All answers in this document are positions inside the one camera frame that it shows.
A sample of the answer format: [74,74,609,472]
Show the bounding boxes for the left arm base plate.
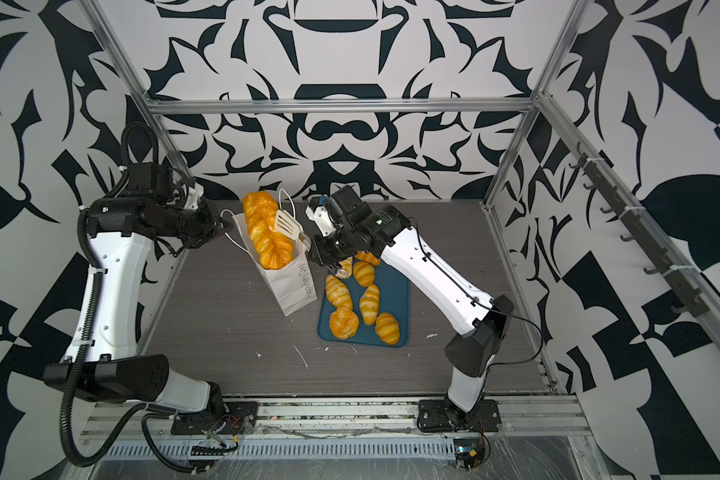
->
[170,401,259,436]

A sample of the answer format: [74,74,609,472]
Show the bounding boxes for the croissant left middle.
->
[325,275,354,310]

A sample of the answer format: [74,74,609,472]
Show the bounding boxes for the round flaky pastry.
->
[329,306,359,340]

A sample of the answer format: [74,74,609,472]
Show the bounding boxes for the small round striped bun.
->
[353,261,375,287]

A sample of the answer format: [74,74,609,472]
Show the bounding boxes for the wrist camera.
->
[119,163,203,210]
[306,185,372,238]

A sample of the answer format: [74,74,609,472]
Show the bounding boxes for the metal tongs white tips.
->
[274,210,312,251]

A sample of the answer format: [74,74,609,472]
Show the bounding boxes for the croissant top of tray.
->
[355,251,381,267]

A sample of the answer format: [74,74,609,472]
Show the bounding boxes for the small striped bread top left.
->
[335,257,353,280]

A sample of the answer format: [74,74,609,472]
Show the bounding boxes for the white paper bag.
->
[220,189,317,316]

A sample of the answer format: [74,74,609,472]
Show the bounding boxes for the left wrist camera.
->
[119,163,203,210]

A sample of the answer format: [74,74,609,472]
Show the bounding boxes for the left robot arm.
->
[43,196,225,425]

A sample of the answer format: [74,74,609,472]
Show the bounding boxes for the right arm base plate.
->
[416,398,502,433]

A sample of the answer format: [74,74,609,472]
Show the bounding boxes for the left black corrugated cable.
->
[58,122,241,475]

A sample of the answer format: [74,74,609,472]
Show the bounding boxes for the teal tray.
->
[317,252,410,348]

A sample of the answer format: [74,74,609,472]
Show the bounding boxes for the wall hook rail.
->
[571,151,710,318]

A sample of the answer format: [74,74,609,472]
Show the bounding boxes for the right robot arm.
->
[305,200,514,416]

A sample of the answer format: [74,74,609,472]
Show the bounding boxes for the striped bun bottom right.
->
[375,312,400,345]

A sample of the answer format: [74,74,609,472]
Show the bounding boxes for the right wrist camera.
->
[306,185,372,238]

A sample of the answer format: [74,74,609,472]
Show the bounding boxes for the small circuit board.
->
[453,436,492,471]

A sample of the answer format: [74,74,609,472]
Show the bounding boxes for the croissant centre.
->
[359,284,380,326]

